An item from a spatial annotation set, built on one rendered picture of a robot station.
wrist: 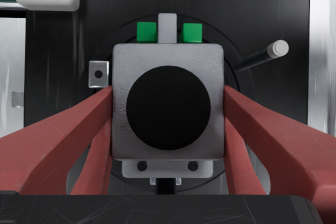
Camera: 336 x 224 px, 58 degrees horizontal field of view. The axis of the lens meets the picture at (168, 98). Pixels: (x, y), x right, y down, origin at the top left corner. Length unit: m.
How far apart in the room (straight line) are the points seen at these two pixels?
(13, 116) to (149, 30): 0.20
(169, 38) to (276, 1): 0.14
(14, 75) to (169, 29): 0.22
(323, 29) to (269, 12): 0.05
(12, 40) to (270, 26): 0.25
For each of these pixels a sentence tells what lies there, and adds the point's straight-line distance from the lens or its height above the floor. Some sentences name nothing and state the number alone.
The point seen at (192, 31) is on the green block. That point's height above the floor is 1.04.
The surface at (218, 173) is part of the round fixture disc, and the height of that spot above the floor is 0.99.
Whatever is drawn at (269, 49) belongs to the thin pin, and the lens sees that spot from 0.17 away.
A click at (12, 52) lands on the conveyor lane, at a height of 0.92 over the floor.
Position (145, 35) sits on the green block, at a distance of 0.19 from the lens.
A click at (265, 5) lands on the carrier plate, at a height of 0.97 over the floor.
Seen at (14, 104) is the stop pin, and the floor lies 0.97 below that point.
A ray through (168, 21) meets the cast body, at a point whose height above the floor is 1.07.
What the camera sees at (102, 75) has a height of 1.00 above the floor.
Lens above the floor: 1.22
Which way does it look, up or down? 89 degrees down
